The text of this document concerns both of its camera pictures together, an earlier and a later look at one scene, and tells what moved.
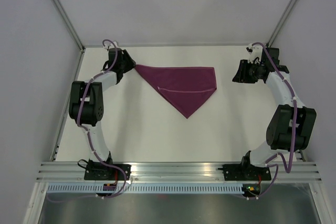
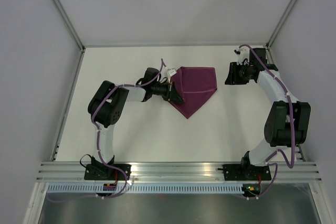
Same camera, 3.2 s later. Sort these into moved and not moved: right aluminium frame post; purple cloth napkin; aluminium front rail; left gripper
Moved: left gripper; purple cloth napkin
Not moved: right aluminium frame post; aluminium front rail
